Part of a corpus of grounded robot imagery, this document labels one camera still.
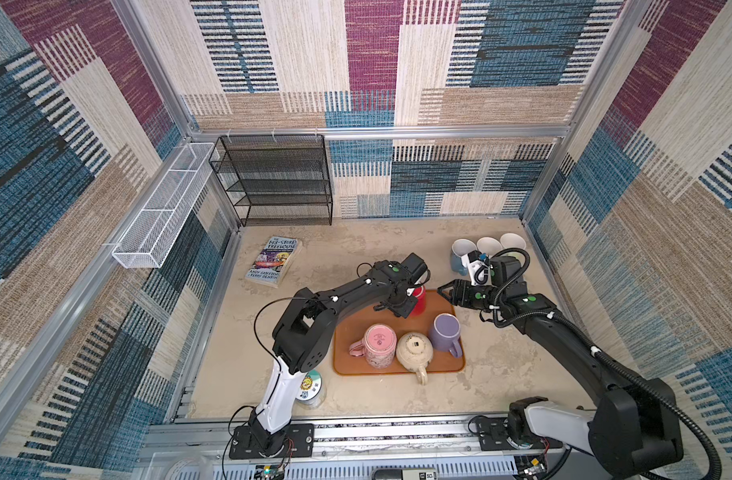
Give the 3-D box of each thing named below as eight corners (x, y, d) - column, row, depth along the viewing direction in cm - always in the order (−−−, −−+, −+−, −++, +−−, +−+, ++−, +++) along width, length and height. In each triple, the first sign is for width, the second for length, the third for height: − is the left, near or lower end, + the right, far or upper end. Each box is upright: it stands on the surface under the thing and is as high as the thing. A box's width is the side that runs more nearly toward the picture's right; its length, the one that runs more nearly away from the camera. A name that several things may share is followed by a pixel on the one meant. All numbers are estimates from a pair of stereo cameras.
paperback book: (248, 281, 106) (244, 276, 103) (273, 239, 118) (270, 233, 115) (279, 288, 104) (276, 282, 101) (301, 245, 116) (299, 239, 113)
